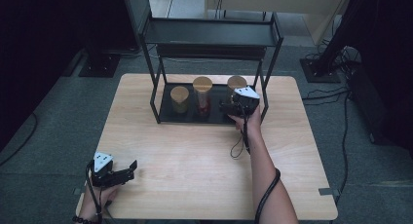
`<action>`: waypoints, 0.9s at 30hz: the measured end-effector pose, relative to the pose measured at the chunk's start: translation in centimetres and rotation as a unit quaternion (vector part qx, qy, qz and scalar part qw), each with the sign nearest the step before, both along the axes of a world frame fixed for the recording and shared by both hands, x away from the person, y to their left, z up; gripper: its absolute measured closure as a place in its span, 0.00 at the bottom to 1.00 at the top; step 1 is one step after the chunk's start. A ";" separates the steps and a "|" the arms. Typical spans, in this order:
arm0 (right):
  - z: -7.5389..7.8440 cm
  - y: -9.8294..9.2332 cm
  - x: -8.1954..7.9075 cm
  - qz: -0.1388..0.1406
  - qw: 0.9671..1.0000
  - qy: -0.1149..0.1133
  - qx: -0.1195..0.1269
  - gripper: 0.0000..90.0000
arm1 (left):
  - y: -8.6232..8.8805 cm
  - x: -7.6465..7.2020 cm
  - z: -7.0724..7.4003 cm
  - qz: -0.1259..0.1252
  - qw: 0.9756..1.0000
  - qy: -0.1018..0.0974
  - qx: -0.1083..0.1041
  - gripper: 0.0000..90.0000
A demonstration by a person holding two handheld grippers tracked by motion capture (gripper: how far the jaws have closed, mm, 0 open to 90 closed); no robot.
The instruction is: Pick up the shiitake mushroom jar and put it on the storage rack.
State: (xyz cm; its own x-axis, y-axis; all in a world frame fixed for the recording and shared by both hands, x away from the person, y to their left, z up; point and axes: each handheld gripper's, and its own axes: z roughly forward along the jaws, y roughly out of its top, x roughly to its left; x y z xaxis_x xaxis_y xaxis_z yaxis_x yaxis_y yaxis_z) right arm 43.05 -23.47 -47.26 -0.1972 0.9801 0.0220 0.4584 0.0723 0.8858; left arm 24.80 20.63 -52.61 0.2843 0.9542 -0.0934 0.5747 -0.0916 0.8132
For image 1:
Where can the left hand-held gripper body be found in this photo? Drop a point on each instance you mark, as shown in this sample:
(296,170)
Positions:
(102,172)

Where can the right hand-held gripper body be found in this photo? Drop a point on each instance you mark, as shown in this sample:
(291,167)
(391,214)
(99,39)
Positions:
(245,102)

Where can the dark-filled glass jar wooden lid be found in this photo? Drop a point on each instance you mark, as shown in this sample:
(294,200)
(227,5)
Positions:
(235,82)

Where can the red-filled glass jar wooden lid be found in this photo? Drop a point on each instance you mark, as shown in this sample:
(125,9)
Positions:
(202,94)

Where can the short green-filled jar wooden lid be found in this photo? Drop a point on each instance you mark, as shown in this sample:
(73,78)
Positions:
(179,99)

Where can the black metal two-tier rack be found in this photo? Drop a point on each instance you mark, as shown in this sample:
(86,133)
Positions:
(207,32)

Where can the person's right hand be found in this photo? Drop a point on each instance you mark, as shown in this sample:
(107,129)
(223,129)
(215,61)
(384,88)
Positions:
(251,123)

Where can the person's left hand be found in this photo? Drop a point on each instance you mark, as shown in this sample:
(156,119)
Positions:
(97,201)

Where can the grey tape piece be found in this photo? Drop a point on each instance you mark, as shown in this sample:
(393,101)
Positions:
(328,191)
(78,191)

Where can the black stand with slanted column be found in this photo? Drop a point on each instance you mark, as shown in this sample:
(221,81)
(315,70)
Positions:
(319,73)

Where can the black square stand base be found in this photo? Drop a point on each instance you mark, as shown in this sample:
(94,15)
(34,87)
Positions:
(100,65)

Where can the beige board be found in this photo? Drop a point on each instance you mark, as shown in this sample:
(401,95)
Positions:
(276,0)

